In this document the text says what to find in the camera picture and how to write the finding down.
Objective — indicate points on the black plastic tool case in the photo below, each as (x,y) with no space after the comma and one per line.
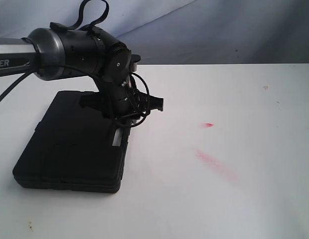
(72,149)

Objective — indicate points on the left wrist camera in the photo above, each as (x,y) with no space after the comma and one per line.
(135,59)

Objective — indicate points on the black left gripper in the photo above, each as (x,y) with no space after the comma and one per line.
(120,103)

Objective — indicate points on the white backdrop cloth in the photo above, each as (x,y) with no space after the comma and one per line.
(212,31)

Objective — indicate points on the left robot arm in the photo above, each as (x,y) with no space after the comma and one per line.
(57,53)

